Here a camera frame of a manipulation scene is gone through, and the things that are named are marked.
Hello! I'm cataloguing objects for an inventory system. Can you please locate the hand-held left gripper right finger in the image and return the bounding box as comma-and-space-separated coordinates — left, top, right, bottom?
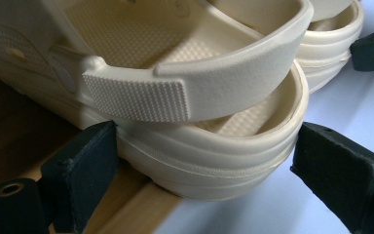
289, 121, 374, 234

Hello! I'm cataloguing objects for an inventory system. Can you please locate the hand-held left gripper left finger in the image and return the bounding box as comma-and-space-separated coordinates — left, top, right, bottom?
40, 120, 121, 234

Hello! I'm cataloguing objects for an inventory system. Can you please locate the cream clog shoe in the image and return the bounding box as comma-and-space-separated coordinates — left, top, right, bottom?
295, 0, 365, 95
0, 0, 315, 201

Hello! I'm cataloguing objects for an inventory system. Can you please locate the wooden shoe rack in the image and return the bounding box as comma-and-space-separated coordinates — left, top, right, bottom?
0, 58, 183, 234

